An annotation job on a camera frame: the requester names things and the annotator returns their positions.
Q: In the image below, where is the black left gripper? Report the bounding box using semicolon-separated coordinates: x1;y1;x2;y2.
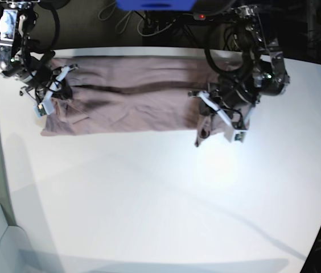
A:
199;76;260;117

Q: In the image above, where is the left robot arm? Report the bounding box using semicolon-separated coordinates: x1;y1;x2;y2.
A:
193;1;290;119

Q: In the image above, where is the mauve pink t-shirt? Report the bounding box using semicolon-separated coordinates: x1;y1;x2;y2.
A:
40;55;252;148

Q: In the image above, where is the white coiled cable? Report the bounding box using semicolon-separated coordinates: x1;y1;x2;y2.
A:
98;5;134;35

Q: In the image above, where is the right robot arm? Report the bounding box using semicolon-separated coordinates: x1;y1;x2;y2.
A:
0;1;72;103

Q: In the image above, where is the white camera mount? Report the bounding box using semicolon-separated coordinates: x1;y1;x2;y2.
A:
188;90;256;143
19;64;78;118

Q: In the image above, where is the blue plastic box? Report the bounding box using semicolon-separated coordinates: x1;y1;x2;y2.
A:
116;0;196;11

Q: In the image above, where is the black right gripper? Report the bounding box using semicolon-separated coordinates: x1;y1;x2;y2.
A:
20;56;73;99

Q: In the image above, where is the black power strip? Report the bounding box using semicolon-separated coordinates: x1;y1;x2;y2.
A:
192;12;215;22

